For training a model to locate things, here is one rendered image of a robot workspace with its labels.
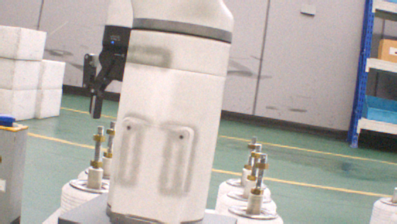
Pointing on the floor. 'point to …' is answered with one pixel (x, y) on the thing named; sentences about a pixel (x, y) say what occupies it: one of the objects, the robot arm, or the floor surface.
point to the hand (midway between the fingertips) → (113, 114)
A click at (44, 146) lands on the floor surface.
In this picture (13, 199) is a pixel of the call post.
